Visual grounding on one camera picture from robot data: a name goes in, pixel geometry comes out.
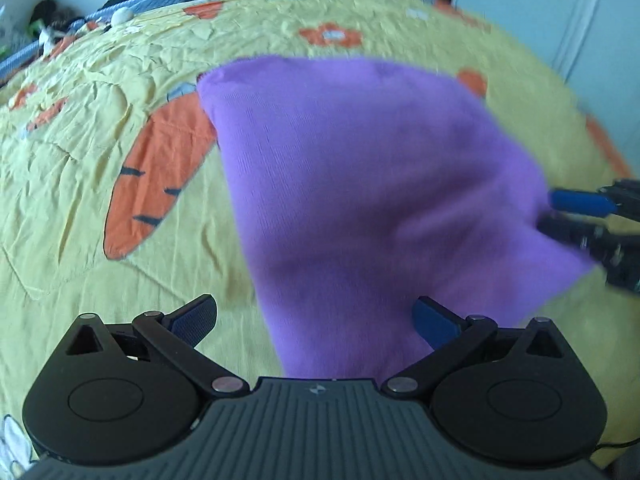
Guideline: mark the purple sweater with red trim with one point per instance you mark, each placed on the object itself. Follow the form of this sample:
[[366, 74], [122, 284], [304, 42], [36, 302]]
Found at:
[[357, 187]]

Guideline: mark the white wardrobe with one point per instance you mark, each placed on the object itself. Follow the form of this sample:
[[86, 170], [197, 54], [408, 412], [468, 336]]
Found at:
[[593, 45]]

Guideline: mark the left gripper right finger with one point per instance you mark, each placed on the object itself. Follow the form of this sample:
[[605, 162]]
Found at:
[[515, 397]]

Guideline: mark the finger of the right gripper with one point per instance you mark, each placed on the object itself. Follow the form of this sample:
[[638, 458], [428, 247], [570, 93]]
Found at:
[[613, 251], [621, 198]]

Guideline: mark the yellow floral bed sheet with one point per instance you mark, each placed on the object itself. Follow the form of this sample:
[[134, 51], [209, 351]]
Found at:
[[113, 198]]

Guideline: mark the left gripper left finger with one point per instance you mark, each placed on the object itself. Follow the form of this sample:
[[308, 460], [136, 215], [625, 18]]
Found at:
[[113, 394]]

